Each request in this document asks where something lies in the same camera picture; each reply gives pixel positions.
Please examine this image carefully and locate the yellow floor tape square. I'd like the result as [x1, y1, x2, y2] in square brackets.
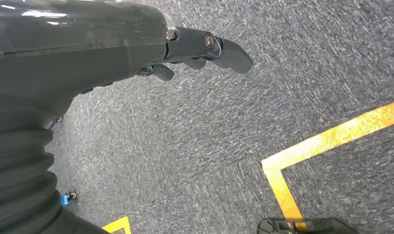
[261, 98, 394, 232]
[101, 216, 133, 234]

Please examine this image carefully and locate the black robot foot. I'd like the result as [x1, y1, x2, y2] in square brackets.
[257, 217, 358, 234]

